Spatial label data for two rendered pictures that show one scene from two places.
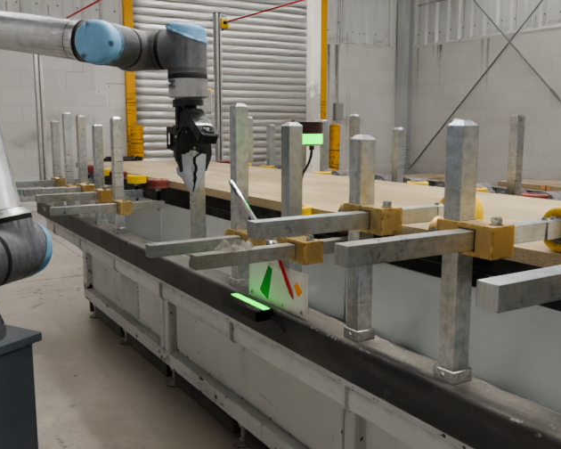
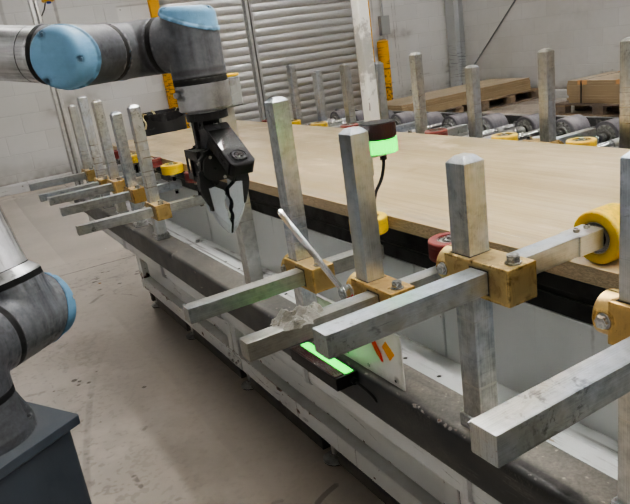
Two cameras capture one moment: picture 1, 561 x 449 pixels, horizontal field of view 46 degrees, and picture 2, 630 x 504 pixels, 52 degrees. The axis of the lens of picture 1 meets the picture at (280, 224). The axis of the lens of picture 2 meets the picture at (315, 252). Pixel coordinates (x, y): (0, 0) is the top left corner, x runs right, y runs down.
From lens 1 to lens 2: 0.45 m
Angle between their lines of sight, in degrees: 10
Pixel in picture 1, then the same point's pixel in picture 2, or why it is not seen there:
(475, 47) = not seen: outside the picture
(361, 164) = (467, 200)
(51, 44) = (1, 67)
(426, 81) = not seen: outside the picture
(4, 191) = (0, 249)
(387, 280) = (502, 314)
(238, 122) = (278, 124)
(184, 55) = (190, 53)
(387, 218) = (517, 282)
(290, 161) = (357, 183)
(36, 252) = (54, 315)
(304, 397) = not seen: hidden behind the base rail
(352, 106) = (398, 17)
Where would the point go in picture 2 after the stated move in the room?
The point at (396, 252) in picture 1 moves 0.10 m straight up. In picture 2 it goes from (572, 412) to (570, 302)
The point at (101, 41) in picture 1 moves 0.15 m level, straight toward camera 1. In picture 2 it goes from (66, 57) to (52, 56)
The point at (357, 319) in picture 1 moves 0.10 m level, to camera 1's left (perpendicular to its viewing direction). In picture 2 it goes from (479, 406) to (408, 414)
